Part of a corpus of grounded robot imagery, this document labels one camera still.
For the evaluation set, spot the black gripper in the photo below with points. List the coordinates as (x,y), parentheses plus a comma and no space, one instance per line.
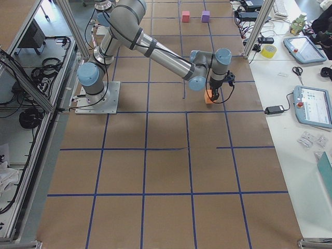
(215,85)

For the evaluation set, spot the orange foam block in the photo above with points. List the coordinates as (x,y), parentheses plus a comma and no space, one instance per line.
(207,97)

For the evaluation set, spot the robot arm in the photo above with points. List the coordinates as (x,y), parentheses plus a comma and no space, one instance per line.
(204,70)
(102,10)

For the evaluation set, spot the black power adapter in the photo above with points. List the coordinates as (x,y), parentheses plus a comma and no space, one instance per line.
(271,110)

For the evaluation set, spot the yellow tape roll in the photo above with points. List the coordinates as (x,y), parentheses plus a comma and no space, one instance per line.
(269,51)

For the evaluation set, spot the purple foam block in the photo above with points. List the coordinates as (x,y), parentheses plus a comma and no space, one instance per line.
(205,16)

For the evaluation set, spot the red foam block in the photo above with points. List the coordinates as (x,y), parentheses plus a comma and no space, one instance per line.
(185,17)

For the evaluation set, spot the teach pendant tablet near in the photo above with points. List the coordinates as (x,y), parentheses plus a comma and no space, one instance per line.
(312,106)

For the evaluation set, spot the teach pendant tablet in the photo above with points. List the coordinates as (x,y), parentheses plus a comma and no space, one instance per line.
(312,106)
(304,50)

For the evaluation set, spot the teach pendant tablet far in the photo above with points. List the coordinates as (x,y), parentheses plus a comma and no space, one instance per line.
(304,50)

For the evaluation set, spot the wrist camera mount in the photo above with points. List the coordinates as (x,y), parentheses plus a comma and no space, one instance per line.
(230,78)

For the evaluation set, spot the black handled scissors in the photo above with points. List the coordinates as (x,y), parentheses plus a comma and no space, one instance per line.
(298,71)

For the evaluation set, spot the aluminium frame post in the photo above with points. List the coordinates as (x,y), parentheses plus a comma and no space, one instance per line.
(264,11)

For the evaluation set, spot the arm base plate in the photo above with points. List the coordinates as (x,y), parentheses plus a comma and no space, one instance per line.
(105,102)

